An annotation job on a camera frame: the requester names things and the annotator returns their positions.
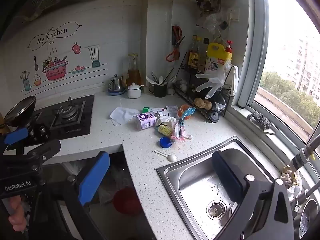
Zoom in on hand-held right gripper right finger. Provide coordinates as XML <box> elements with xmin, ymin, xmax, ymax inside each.
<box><xmin>211</xmin><ymin>151</ymin><xmax>294</xmax><ymax>240</ymax></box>

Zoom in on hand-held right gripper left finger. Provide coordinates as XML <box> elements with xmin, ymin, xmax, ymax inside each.
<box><xmin>50</xmin><ymin>151</ymin><xmax>140</xmax><ymax>240</ymax></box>

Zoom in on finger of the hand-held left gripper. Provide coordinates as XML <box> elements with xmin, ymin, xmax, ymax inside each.
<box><xmin>0</xmin><ymin>128</ymin><xmax>29</xmax><ymax>156</ymax></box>
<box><xmin>24</xmin><ymin>140</ymin><xmax>61</xmax><ymax>166</ymax></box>

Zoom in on white plastic spoon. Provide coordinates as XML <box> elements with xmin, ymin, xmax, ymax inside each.
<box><xmin>154</xmin><ymin>150</ymin><xmax>178</xmax><ymax>162</ymax></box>

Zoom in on yellow green sponge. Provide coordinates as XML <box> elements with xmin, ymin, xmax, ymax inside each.
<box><xmin>157</xmin><ymin>124</ymin><xmax>173</xmax><ymax>136</ymax></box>

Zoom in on silver packet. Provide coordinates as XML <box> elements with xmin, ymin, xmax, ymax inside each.
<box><xmin>166</xmin><ymin>105</ymin><xmax>179</xmax><ymax>117</ymax></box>

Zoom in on person's left hand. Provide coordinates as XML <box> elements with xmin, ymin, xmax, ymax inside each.
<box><xmin>7</xmin><ymin>195</ymin><xmax>27</xmax><ymax>233</ymax></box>

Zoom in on dark frying pan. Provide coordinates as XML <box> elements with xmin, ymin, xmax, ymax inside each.
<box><xmin>3</xmin><ymin>95</ymin><xmax>37</xmax><ymax>127</ymax></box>

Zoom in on stainless steel sink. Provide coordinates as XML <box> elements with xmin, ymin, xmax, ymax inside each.
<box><xmin>157</xmin><ymin>135</ymin><xmax>296</xmax><ymax>240</ymax></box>

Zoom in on black gas stove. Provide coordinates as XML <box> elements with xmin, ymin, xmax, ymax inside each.
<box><xmin>5</xmin><ymin>94</ymin><xmax>95</xmax><ymax>147</ymax></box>

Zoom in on beige rag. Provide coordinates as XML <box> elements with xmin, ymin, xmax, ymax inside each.
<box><xmin>279</xmin><ymin>166</ymin><xmax>302</xmax><ymax>200</ymax></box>

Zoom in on pink wrapper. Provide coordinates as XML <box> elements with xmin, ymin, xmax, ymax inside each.
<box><xmin>171</xmin><ymin>120</ymin><xmax>194</xmax><ymax>142</ymax></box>

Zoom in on white tissue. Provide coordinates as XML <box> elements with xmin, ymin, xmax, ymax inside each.
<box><xmin>109</xmin><ymin>107</ymin><xmax>141</xmax><ymax>126</ymax></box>

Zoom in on blue lid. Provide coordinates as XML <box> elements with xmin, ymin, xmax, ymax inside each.
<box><xmin>159</xmin><ymin>137</ymin><xmax>173</xmax><ymax>149</ymax></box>

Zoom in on steel faucet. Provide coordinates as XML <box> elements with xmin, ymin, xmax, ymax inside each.
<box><xmin>287</xmin><ymin>132</ymin><xmax>320</xmax><ymax>173</ymax></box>

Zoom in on purple plastic bottle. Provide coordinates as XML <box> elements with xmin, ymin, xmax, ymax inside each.
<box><xmin>135</xmin><ymin>111</ymin><xmax>164</xmax><ymax>131</ymax></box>

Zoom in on orange blue snack wrapper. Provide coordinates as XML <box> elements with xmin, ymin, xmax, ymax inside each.
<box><xmin>178</xmin><ymin>104</ymin><xmax>196</xmax><ymax>121</ymax></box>

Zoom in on crumpled white wrapper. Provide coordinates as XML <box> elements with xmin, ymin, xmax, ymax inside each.
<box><xmin>155</xmin><ymin>116</ymin><xmax>177</xmax><ymax>128</ymax></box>

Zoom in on steel strainer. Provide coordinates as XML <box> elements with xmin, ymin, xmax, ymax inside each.
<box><xmin>292</xmin><ymin>197</ymin><xmax>320</xmax><ymax>239</ymax></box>

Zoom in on green white box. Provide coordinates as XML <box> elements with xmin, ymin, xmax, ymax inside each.
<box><xmin>142</xmin><ymin>106</ymin><xmax>169</xmax><ymax>114</ymax></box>

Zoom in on white sugar jar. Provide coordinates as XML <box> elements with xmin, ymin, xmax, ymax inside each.
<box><xmin>127</xmin><ymin>82</ymin><xmax>142</xmax><ymax>99</ymax></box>

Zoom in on steel teapot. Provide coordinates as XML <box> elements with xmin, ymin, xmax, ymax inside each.
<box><xmin>108</xmin><ymin>74</ymin><xmax>125</xmax><ymax>92</ymax></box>

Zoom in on black utensil mug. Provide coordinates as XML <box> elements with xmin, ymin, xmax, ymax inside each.
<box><xmin>149</xmin><ymin>83</ymin><xmax>168</xmax><ymax>98</ymax></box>

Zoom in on glass oil bottle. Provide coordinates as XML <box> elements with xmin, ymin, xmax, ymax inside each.
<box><xmin>122</xmin><ymin>53</ymin><xmax>142</xmax><ymax>88</ymax></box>

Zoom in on black cap sauce bottle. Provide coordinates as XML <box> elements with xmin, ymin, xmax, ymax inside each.
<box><xmin>198</xmin><ymin>38</ymin><xmax>210</xmax><ymax>74</ymax></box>

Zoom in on wooden chopsticks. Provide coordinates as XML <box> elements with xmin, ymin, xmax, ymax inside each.
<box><xmin>161</xmin><ymin>67</ymin><xmax>175</xmax><ymax>85</ymax></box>

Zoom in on yellow cap sauce bottle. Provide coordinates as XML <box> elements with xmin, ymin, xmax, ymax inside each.
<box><xmin>188</xmin><ymin>35</ymin><xmax>198</xmax><ymax>69</ymax></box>
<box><xmin>194</xmin><ymin>37</ymin><xmax>204</xmax><ymax>71</ymax></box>

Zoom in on yellow detergent jug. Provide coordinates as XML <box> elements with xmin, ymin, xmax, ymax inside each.
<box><xmin>204</xmin><ymin>42</ymin><xmax>233</xmax><ymax>77</ymax></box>

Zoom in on red black hanging tool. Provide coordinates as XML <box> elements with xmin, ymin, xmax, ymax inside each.
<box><xmin>172</xmin><ymin>25</ymin><xmax>182</xmax><ymax>46</ymax></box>

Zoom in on hanging plastic bag bundle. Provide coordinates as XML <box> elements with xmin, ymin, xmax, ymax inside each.
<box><xmin>195</xmin><ymin>0</ymin><xmax>229</xmax><ymax>34</ymax></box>

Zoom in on black wire rack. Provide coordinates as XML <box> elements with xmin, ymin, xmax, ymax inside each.
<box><xmin>173</xmin><ymin>51</ymin><xmax>239</xmax><ymax>123</ymax></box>

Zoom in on kitchen wall sticker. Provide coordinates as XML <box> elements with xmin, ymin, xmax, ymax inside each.
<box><xmin>19</xmin><ymin>21</ymin><xmax>109</xmax><ymax>97</ymax></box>

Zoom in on aluminium window frame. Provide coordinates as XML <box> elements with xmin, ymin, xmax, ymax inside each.
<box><xmin>230</xmin><ymin>0</ymin><xmax>320</xmax><ymax>156</ymax></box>

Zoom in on red handled scissors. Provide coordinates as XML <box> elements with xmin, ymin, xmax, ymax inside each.
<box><xmin>165</xmin><ymin>36</ymin><xmax>186</xmax><ymax>62</ymax></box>

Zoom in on white wall socket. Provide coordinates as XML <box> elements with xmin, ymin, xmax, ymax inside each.
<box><xmin>229</xmin><ymin>8</ymin><xmax>240</xmax><ymax>22</ymax></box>

